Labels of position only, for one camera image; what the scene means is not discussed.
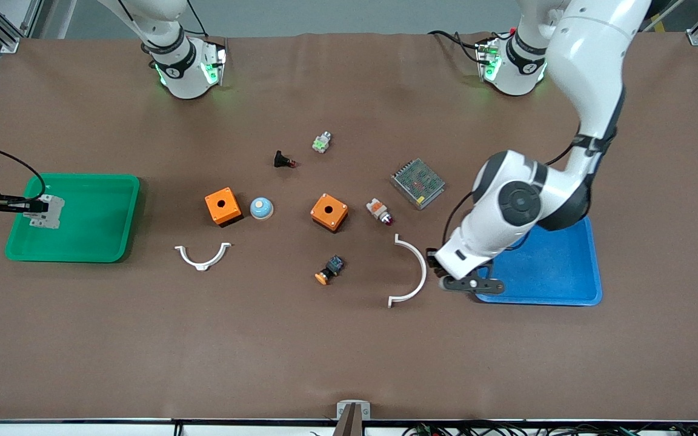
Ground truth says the perforated metal power supply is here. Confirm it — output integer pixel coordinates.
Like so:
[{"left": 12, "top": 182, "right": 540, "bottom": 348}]
[{"left": 390, "top": 159, "right": 446, "bottom": 211}]

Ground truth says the brown table mat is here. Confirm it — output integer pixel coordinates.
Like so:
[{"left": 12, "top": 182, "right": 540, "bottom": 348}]
[{"left": 0, "top": 31, "right": 698, "bottom": 421}]

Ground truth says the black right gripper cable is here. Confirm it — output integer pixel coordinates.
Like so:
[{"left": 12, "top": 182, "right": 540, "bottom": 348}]
[{"left": 0, "top": 148, "right": 47, "bottom": 200}]

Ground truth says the black right arm base cable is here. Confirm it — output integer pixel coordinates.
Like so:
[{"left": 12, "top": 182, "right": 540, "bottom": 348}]
[{"left": 185, "top": 0, "right": 210, "bottom": 38}]

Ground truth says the large white curved clamp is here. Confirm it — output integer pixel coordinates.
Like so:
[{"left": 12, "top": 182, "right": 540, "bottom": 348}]
[{"left": 387, "top": 234, "right": 428, "bottom": 309}]

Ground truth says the orange box with black base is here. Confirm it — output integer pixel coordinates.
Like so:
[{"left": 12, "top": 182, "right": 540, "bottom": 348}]
[
  {"left": 310, "top": 193, "right": 350, "bottom": 233},
  {"left": 205, "top": 187, "right": 243, "bottom": 228}
]

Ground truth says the white circuit breaker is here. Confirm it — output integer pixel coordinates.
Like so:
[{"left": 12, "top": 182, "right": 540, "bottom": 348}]
[{"left": 22, "top": 194, "right": 65, "bottom": 230}]

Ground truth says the black arm base cable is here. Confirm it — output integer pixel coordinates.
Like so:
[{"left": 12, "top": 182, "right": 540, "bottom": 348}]
[
  {"left": 428, "top": 29, "right": 489, "bottom": 64},
  {"left": 185, "top": 0, "right": 210, "bottom": 38}
]

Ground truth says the blue plastic tray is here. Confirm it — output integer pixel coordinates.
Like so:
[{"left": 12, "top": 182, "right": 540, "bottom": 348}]
[{"left": 469, "top": 215, "right": 603, "bottom": 306}]

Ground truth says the grey metal bracket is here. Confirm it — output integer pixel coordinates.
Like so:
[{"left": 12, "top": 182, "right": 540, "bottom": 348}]
[{"left": 336, "top": 400, "right": 371, "bottom": 436}]

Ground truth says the small white curved clamp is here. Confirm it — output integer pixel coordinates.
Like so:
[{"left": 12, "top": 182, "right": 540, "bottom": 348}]
[{"left": 174, "top": 242, "right": 232, "bottom": 272}]

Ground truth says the orange push button switch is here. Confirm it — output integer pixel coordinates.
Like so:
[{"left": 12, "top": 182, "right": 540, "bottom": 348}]
[{"left": 314, "top": 255, "right": 345, "bottom": 286}]

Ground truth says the black left arm base cable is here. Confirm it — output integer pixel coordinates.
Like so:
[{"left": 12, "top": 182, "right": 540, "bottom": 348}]
[{"left": 428, "top": 29, "right": 489, "bottom": 64}]

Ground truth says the green plastic tray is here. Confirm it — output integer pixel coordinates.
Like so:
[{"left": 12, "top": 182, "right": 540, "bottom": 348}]
[{"left": 5, "top": 173, "right": 141, "bottom": 263}]

